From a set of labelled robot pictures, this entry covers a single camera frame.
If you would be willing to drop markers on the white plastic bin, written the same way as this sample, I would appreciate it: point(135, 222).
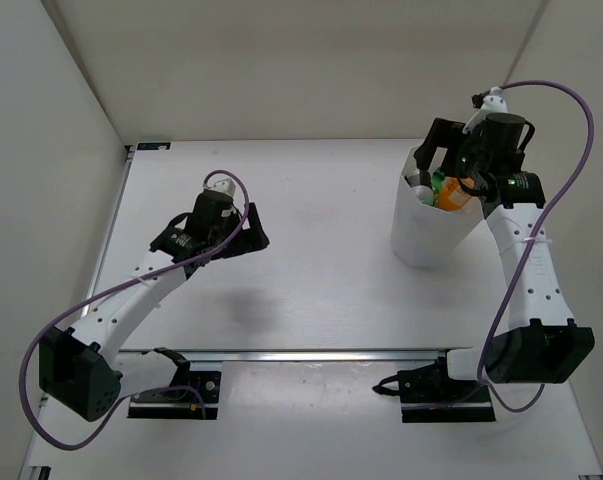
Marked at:
point(424, 236)

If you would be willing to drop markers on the dark label sticker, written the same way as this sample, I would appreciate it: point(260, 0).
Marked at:
point(153, 146)

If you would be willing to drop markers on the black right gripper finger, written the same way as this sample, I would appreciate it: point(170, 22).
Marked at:
point(424, 155)
point(446, 134)

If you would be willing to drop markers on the orange soda bottle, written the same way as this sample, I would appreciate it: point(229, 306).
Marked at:
point(451, 196)

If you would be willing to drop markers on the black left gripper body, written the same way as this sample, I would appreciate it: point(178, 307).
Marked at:
point(220, 233)

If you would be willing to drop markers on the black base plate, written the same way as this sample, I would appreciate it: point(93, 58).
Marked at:
point(181, 405)
point(428, 395)

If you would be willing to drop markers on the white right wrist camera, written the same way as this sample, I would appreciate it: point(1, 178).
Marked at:
point(491, 101)

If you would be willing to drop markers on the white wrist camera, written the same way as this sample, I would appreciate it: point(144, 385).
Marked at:
point(225, 186)
point(491, 101)

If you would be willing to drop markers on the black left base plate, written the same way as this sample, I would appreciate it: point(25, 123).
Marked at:
point(181, 405)

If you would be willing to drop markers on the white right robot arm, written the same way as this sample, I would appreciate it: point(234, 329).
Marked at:
point(542, 344)

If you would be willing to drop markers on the green plastic bottle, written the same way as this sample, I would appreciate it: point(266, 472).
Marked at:
point(438, 182)

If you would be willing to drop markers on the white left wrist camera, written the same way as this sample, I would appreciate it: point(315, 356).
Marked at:
point(225, 186)

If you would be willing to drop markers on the clear black-label bottle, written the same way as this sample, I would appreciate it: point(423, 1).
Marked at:
point(420, 183)

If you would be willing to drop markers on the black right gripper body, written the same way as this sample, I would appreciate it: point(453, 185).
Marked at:
point(471, 159)

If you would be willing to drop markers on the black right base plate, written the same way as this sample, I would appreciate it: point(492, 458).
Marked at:
point(428, 395)

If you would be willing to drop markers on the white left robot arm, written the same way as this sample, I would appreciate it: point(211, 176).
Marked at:
point(79, 367)

